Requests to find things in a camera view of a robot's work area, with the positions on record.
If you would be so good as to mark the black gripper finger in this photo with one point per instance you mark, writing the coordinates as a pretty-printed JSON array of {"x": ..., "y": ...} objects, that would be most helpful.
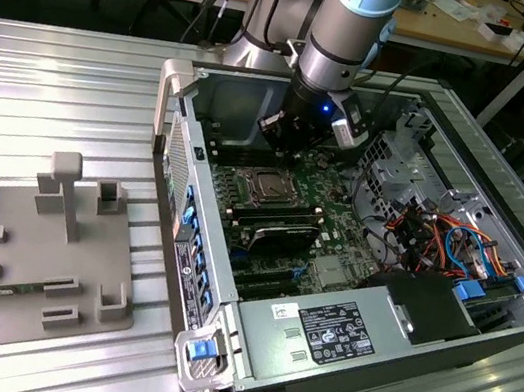
[{"x": 268, "y": 128}]

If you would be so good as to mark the white paper sheets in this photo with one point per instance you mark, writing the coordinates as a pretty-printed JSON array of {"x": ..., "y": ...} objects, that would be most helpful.
[{"x": 458, "y": 7}]

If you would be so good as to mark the grey PC case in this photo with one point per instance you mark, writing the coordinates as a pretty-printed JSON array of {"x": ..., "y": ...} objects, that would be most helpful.
[{"x": 227, "y": 103}]

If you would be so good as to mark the blue disk carrier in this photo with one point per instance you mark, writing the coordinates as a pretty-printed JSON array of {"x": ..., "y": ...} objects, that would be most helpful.
[{"x": 469, "y": 292}]

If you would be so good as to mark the green RAM stick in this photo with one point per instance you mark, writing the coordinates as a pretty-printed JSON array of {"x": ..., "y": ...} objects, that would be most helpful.
[
  {"x": 283, "y": 220},
  {"x": 6, "y": 291}
]

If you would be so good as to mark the silver chipset heatsink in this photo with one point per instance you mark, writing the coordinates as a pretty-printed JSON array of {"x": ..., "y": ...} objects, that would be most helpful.
[{"x": 332, "y": 272}]

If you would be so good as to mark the CPU socket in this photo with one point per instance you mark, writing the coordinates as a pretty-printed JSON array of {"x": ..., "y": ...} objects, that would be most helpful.
[{"x": 294, "y": 201}]

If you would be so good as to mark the small white box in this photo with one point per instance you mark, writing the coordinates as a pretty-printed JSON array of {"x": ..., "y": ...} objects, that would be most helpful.
[{"x": 494, "y": 30}]

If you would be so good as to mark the green motherboard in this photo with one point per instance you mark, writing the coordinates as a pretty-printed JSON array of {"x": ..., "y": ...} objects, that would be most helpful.
[{"x": 350, "y": 242}]

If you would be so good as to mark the perforated metal drive cage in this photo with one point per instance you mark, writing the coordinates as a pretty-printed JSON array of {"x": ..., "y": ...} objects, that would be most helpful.
[{"x": 401, "y": 170}]

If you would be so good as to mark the blue case latch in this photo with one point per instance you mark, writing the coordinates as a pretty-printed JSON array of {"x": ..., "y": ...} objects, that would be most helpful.
[{"x": 200, "y": 350}]

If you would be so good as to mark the black plastic air shroud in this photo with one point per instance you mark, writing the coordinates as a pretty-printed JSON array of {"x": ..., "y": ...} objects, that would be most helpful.
[{"x": 431, "y": 299}]

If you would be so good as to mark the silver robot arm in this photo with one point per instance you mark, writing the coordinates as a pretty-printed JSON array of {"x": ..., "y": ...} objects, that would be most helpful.
[{"x": 337, "y": 42}]

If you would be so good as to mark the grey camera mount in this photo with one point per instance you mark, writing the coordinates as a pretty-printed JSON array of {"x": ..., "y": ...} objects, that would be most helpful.
[{"x": 295, "y": 52}]

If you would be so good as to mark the black graphics card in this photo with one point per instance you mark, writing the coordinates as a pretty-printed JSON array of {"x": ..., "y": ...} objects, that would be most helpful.
[{"x": 285, "y": 238}]

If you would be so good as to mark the grey power supply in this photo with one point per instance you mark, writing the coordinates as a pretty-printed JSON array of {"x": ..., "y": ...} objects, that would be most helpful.
[{"x": 262, "y": 338}]

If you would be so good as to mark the blue plastic clip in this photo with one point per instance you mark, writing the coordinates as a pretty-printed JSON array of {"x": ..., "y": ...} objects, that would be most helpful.
[{"x": 520, "y": 284}]

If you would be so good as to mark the grey parts rack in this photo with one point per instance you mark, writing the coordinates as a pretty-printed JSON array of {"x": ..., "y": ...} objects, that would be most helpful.
[{"x": 31, "y": 236}]

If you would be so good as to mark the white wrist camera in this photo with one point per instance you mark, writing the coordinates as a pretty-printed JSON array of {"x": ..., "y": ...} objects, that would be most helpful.
[{"x": 349, "y": 135}]

